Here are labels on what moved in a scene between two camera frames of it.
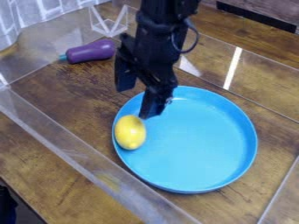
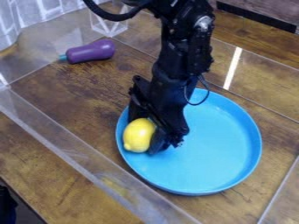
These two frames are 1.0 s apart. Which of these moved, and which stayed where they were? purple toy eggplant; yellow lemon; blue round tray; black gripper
Moved: yellow lemon; black gripper
Stayed: blue round tray; purple toy eggplant
